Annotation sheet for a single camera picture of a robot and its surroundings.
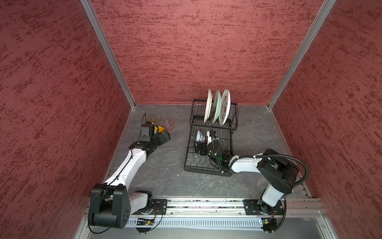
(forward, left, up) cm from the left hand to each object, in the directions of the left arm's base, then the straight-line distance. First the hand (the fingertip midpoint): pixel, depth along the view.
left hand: (164, 139), depth 87 cm
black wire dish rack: (+10, -37, -9) cm, 40 cm away
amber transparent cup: (+21, +12, -6) cm, 25 cm away
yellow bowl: (+11, +5, -4) cm, 13 cm away
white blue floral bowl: (+3, -21, -1) cm, 21 cm away
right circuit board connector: (-40, -56, -13) cm, 70 cm away
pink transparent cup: (+18, +2, -9) cm, 21 cm away
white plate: (+6, -25, +22) cm, 34 cm away
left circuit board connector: (-41, +7, -15) cm, 44 cm away
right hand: (-2, -20, -4) cm, 21 cm away
